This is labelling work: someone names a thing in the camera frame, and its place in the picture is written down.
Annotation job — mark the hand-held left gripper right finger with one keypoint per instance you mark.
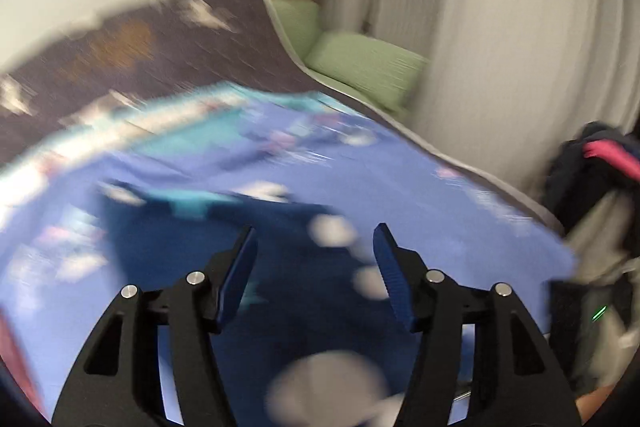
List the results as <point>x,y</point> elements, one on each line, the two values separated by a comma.
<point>393,277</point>

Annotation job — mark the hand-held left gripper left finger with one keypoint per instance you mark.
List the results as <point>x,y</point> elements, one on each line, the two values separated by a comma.
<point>238,272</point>

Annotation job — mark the dark blue star-print fleece garment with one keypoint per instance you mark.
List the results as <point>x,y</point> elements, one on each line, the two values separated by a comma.
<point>300,307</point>

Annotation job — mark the light blue printed blanket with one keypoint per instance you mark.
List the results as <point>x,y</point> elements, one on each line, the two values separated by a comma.
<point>450,217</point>

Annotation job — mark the dark clothing with pink trim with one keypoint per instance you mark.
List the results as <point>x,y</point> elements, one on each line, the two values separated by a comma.
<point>575,172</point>

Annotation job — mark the large green cushion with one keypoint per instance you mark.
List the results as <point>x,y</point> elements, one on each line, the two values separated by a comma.
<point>367,67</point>

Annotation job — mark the dark grey printed bedspread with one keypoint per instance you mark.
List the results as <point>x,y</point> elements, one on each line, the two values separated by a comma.
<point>165,57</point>

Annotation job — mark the person's leg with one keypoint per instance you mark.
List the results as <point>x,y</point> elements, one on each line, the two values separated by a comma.
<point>597,404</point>

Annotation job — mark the small green cushion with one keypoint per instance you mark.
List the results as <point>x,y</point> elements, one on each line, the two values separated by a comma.
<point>297,24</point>

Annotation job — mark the white curtain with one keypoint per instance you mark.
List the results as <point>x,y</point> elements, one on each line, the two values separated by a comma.
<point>500,32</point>

